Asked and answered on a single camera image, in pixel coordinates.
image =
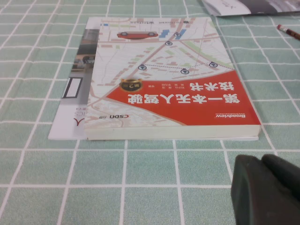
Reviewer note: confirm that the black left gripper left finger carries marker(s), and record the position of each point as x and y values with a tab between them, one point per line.
255	199

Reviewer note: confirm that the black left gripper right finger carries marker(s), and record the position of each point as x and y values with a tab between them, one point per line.
286	171

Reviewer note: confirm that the green checked tablecloth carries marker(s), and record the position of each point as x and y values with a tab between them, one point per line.
117	182

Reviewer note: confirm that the red striped pencil with eraser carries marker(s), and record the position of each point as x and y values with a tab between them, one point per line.
289	31

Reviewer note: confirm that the red map cover book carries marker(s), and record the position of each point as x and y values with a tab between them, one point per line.
164	70

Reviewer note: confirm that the thin white photo brochure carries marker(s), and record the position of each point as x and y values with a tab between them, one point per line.
68	117

